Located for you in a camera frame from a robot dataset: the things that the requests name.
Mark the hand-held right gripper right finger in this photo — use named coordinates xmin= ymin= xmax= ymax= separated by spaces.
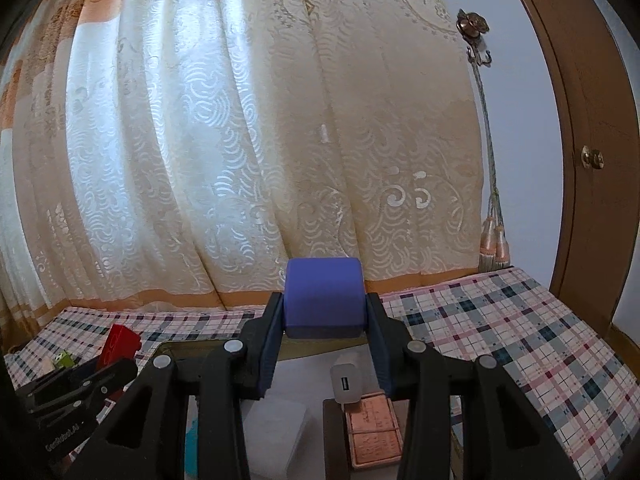
xmin=365 ymin=292 xmax=581 ymax=480

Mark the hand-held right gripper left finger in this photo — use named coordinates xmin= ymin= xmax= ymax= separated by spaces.
xmin=102 ymin=291 xmax=287 ymax=480

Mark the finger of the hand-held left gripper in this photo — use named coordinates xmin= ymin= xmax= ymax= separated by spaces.
xmin=20 ymin=357 xmax=138 ymax=395
xmin=27 ymin=376 xmax=132 ymax=418

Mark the red plastic box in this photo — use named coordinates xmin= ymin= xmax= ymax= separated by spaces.
xmin=97 ymin=324 xmax=142 ymax=368

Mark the white charger adapter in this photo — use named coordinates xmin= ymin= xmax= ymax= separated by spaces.
xmin=330 ymin=362 xmax=364 ymax=405

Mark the purple box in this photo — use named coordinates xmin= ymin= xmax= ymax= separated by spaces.
xmin=283 ymin=257 xmax=367 ymax=339

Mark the copper makeup palette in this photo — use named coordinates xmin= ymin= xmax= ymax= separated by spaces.
xmin=344 ymin=394 xmax=404 ymax=470

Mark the teal box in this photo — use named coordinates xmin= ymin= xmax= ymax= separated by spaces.
xmin=186 ymin=410 xmax=201 ymax=477

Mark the plaid bed sheet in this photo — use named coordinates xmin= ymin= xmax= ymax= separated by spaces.
xmin=5 ymin=266 xmax=632 ymax=480

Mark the curtain tieback with tassels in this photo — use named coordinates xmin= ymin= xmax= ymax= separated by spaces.
xmin=467 ymin=55 xmax=512 ymax=274

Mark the cream patterned curtain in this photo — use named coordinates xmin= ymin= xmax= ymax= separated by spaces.
xmin=0 ymin=0 xmax=489 ymax=341

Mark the brown wooden door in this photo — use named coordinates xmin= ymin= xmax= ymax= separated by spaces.
xmin=500 ymin=0 xmax=640 ymax=339

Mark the metal wall hook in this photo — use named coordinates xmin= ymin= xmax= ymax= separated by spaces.
xmin=456 ymin=9 xmax=494 ymax=67

